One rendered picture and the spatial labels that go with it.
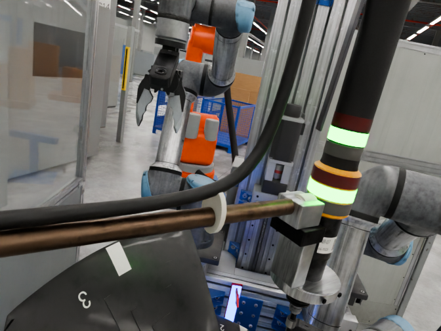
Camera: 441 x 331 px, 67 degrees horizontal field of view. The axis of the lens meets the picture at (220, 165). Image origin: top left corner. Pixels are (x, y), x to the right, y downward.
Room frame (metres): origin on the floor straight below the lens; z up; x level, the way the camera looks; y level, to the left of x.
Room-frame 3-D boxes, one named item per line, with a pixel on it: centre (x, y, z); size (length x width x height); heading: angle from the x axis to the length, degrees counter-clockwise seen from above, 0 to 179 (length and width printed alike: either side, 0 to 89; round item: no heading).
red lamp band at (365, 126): (0.30, -0.11, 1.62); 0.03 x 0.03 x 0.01
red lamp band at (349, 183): (0.30, -0.11, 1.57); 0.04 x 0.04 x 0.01
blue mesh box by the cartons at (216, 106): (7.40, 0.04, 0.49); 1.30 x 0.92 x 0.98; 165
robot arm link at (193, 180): (1.09, 0.05, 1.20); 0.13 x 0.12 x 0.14; 92
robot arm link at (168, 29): (0.82, 0.17, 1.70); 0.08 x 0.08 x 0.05
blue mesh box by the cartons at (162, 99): (7.62, 1.04, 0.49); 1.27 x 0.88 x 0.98; 165
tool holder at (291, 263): (0.30, -0.10, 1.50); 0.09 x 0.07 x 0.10; 128
